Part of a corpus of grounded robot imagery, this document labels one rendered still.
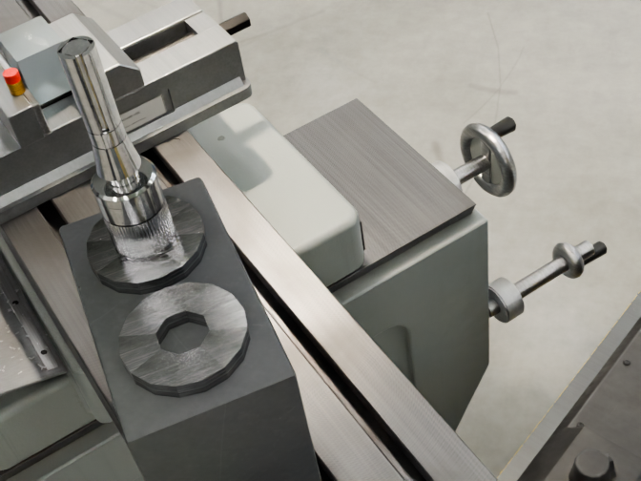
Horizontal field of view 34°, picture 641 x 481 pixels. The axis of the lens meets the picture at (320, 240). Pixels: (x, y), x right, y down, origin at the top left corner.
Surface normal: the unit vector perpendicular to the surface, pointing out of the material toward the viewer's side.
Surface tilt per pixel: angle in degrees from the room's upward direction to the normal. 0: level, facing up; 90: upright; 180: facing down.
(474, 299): 90
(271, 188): 0
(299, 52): 0
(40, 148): 90
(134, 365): 0
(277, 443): 90
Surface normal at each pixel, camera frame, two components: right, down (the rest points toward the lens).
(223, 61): 0.55, 0.57
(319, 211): -0.12, -0.67
